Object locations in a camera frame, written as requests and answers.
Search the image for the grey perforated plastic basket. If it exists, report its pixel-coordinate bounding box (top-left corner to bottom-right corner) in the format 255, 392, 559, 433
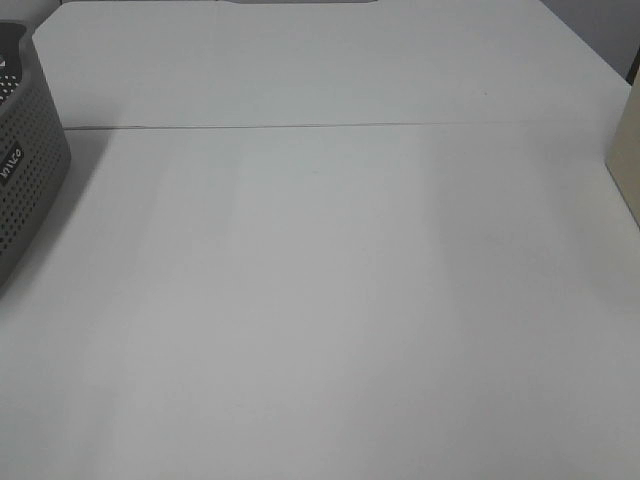
1, 20, 71, 284

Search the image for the cream fabric storage bin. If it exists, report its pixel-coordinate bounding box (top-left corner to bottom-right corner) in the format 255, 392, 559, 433
606, 76, 640, 224

